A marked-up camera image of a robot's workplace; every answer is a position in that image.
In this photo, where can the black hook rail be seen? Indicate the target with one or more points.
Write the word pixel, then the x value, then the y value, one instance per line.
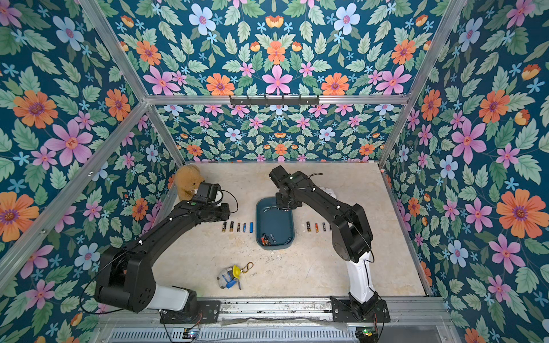
pixel 274 100

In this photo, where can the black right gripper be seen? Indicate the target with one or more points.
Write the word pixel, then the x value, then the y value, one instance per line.
pixel 284 201

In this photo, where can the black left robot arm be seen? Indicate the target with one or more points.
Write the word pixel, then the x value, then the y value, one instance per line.
pixel 126 279

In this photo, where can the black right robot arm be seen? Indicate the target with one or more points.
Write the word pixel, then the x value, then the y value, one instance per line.
pixel 351 231

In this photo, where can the white plush toy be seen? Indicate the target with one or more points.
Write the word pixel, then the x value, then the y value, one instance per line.
pixel 329 192

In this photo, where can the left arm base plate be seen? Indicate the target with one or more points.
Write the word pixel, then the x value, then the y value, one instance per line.
pixel 196 311

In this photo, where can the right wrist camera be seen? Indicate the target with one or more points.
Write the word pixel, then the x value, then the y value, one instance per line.
pixel 279 176

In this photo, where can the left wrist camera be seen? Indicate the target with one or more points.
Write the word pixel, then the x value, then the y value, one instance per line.
pixel 208 193

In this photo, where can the keychain toy with yellow cap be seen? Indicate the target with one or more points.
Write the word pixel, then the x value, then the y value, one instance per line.
pixel 231 276

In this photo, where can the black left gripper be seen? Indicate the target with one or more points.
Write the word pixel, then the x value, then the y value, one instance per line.
pixel 226 212

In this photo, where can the brown teddy bear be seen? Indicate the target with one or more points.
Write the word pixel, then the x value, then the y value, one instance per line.
pixel 187 181

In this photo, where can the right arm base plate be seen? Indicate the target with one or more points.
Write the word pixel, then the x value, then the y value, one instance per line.
pixel 350 310

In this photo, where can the teal plastic storage box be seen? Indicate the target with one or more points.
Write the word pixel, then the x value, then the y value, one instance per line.
pixel 274 228

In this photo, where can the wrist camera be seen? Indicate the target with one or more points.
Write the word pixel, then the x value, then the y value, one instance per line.
pixel 279 176
pixel 208 193

